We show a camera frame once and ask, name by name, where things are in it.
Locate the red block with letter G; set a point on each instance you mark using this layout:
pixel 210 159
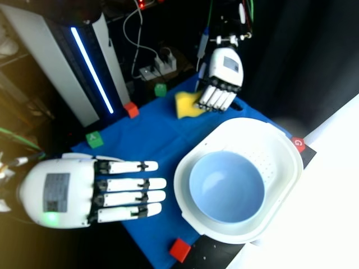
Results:
pixel 298 143

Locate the white column with blue light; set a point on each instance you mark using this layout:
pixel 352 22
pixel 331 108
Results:
pixel 56 64

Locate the white perforated plastic tray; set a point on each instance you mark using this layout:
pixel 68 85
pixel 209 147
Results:
pixel 280 157

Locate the yellow and green sponge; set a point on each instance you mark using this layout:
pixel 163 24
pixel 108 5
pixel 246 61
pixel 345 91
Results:
pixel 185 105

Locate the blue table cloth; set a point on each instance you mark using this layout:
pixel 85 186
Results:
pixel 157 134

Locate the red block with letter B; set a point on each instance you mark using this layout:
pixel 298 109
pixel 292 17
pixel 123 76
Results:
pixel 180 250

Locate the light blue bowl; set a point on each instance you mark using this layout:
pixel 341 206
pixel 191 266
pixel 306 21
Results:
pixel 227 187

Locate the green block with letter Y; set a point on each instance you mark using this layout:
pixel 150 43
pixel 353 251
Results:
pixel 94 139

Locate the green block with letter C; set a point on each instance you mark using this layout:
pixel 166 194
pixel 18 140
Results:
pixel 160 90

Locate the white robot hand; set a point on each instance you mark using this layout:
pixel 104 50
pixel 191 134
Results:
pixel 70 190
pixel 224 64

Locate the white power strip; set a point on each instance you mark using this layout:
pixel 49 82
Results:
pixel 148 73

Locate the plain red toy block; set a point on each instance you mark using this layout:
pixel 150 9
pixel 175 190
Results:
pixel 131 110

